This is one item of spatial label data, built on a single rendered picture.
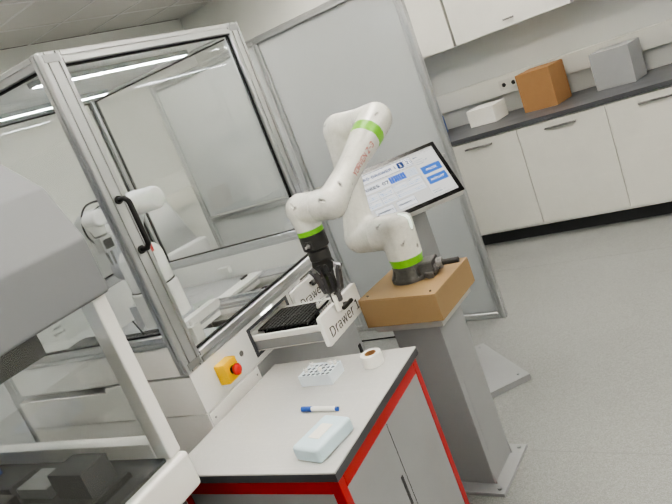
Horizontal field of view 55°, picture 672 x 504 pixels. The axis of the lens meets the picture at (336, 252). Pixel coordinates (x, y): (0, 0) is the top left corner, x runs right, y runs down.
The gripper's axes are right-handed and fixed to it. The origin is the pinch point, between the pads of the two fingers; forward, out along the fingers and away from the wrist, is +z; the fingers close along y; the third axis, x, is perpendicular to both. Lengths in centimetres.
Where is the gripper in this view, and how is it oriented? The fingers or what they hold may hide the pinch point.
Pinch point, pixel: (338, 301)
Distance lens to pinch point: 224.5
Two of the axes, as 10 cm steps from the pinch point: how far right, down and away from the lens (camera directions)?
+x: 4.2, -3.8, 8.2
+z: 3.5, 9.1, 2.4
